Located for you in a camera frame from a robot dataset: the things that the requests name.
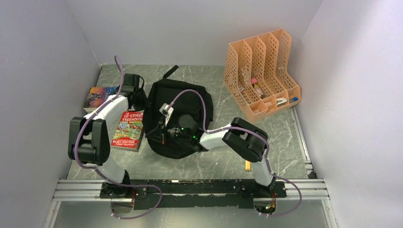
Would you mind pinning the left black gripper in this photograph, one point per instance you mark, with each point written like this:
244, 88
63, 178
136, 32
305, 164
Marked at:
141, 106

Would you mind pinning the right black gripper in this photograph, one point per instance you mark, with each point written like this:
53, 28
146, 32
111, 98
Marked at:
156, 135

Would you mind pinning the red treehouse book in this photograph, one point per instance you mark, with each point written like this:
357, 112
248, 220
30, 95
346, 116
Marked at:
129, 133

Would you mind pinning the black student backpack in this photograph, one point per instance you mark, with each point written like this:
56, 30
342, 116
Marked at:
183, 97

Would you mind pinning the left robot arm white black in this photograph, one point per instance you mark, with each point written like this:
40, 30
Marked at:
116, 122

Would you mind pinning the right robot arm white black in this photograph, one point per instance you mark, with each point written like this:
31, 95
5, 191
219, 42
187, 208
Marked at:
247, 140

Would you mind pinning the blue orange paperback book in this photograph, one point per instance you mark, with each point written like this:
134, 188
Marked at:
97, 96

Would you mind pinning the yellow highlighter marker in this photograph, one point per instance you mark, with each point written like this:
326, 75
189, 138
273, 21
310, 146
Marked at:
247, 166

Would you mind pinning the pink capped bottle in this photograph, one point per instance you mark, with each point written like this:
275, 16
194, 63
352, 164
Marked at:
257, 87

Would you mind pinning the orange plastic file organizer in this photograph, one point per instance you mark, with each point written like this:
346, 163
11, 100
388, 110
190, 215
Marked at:
264, 57

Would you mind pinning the silver stapler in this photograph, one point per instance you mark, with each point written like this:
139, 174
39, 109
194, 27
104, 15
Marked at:
281, 101

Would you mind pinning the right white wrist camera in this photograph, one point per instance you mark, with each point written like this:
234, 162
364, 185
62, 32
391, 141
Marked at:
166, 110

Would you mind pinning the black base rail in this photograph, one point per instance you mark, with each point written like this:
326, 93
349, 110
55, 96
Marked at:
239, 193

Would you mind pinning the aluminium frame rail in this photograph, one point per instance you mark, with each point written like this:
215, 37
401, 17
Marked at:
89, 190

